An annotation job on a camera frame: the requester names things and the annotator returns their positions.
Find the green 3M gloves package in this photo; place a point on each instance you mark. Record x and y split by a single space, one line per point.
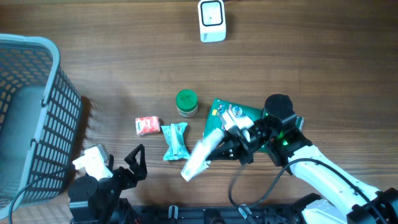
277 106

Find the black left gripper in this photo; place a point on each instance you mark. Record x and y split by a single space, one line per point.
130 180

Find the teal white pack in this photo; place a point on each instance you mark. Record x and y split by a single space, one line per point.
174 138

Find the white barcode scanner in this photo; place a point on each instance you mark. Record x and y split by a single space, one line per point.
212 20

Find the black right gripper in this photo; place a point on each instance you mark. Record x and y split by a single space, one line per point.
236 149

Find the red tissue pack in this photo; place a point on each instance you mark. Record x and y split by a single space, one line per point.
147 125

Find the white blue pouch pack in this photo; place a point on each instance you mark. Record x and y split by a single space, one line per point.
200 155

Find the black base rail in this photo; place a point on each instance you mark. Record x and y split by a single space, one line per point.
268 214

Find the green lid jar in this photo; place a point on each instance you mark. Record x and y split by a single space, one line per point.
187 103

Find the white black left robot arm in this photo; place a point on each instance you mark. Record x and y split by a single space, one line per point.
95 197

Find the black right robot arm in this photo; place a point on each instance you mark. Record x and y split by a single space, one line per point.
340 198

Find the grey plastic mesh basket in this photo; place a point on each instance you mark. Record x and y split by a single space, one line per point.
40 114

